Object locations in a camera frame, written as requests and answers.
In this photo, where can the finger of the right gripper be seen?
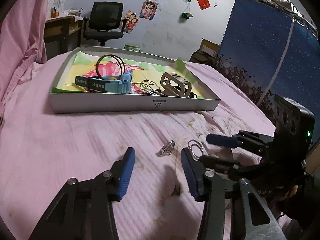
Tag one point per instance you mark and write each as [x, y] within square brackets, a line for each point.
[223, 141]
[217, 164]

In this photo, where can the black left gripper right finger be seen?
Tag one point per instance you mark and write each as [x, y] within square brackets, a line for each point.
[250, 216]

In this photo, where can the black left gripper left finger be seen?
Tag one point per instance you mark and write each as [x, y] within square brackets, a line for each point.
[83, 209]

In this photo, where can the beige hair claw clip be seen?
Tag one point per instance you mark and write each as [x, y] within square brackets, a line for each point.
[175, 85]

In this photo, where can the large silver wire hoop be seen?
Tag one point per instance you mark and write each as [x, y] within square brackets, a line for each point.
[148, 87]

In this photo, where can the person's right hand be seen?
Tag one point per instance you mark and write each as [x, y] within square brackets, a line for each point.
[277, 204]

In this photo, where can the pink bed sheet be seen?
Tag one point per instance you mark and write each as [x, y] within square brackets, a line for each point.
[41, 150]

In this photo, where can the blue starry fabric wardrobe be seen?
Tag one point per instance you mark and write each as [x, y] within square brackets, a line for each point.
[266, 52]

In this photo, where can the blue kids smartwatch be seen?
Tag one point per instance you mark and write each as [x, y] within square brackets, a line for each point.
[116, 84]

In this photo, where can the white shallow cardboard tray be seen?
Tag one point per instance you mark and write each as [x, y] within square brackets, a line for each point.
[66, 97]

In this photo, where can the green plastic stool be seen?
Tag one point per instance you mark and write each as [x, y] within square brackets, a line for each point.
[132, 47]

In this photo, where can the red paper square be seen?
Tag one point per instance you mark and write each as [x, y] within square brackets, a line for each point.
[204, 4]

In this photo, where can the anime character poster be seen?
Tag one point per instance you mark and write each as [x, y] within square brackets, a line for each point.
[148, 10]

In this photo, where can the cartoon family poster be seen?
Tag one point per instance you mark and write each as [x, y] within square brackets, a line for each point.
[129, 22]

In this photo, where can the black office chair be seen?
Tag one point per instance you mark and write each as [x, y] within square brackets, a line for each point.
[105, 22]

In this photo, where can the pink curtain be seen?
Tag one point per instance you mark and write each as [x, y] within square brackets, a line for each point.
[22, 43]

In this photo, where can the wooden desk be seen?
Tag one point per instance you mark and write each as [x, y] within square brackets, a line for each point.
[62, 34]

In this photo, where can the black camera box green light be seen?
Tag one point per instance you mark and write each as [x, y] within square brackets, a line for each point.
[294, 127]

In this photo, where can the cardboard box by wall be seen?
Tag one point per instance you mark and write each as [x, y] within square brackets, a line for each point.
[206, 54]

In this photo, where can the green hanging wall ornament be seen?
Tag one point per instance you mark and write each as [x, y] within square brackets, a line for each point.
[187, 13]

